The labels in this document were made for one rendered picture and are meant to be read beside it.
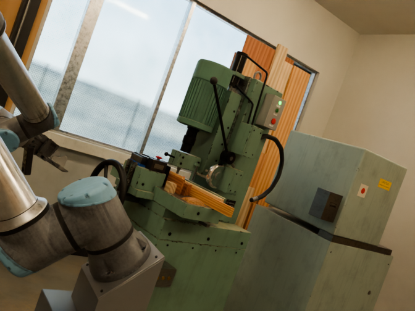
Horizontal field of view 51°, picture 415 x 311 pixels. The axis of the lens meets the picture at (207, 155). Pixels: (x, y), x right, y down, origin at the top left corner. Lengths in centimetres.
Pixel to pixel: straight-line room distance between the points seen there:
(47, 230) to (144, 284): 32
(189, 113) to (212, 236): 58
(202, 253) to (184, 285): 16
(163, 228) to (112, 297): 59
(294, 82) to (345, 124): 75
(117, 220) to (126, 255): 11
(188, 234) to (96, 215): 77
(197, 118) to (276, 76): 204
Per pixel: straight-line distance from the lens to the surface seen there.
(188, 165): 204
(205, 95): 197
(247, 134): 203
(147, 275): 131
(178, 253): 193
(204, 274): 210
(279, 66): 395
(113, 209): 124
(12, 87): 138
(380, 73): 449
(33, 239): 124
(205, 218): 182
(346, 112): 454
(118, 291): 130
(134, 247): 130
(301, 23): 424
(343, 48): 466
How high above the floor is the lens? 117
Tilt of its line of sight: 2 degrees down
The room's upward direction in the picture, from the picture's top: 20 degrees clockwise
